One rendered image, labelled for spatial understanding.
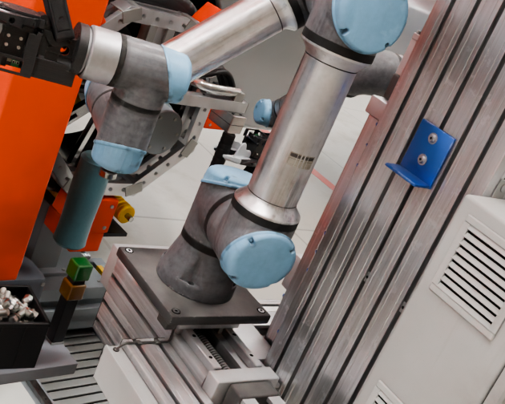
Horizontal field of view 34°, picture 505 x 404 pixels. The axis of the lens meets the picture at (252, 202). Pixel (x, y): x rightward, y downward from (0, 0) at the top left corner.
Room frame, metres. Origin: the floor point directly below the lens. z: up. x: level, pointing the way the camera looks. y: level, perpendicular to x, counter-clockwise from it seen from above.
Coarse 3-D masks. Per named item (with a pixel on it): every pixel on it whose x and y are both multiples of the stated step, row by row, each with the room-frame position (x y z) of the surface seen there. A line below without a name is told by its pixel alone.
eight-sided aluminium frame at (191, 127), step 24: (120, 0) 2.05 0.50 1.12; (120, 24) 2.01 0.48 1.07; (144, 24) 2.07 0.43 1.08; (168, 24) 2.12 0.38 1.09; (192, 24) 2.17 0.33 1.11; (192, 120) 2.29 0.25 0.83; (192, 144) 2.30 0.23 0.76; (144, 168) 2.25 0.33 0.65; (168, 168) 2.26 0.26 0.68; (120, 192) 2.15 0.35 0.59
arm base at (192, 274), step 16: (176, 240) 1.36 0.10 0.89; (192, 240) 1.33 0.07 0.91; (176, 256) 1.33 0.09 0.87; (192, 256) 1.32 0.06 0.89; (208, 256) 1.32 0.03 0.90; (160, 272) 1.33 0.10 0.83; (176, 272) 1.31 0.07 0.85; (192, 272) 1.32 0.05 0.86; (208, 272) 1.31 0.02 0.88; (176, 288) 1.30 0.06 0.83; (192, 288) 1.30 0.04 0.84; (208, 288) 1.31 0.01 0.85; (224, 288) 1.33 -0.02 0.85
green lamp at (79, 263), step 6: (72, 258) 1.56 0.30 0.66; (78, 258) 1.57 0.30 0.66; (84, 258) 1.58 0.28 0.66; (72, 264) 1.55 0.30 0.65; (78, 264) 1.54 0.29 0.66; (84, 264) 1.56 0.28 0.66; (90, 264) 1.57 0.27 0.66; (72, 270) 1.55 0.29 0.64; (78, 270) 1.54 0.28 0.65; (84, 270) 1.55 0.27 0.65; (90, 270) 1.56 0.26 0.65; (72, 276) 1.54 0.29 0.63; (78, 276) 1.54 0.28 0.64; (84, 276) 1.55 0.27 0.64; (90, 276) 1.57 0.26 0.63
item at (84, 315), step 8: (88, 256) 2.50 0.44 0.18; (96, 264) 2.49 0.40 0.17; (48, 304) 2.16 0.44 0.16; (56, 304) 2.18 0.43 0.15; (80, 304) 2.25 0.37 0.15; (88, 304) 2.27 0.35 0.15; (96, 304) 2.29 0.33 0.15; (48, 312) 2.10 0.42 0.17; (80, 312) 2.19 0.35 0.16; (88, 312) 2.21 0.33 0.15; (96, 312) 2.24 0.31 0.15; (72, 320) 2.18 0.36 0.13; (80, 320) 2.20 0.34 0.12; (88, 320) 2.22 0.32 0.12; (72, 328) 2.18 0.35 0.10
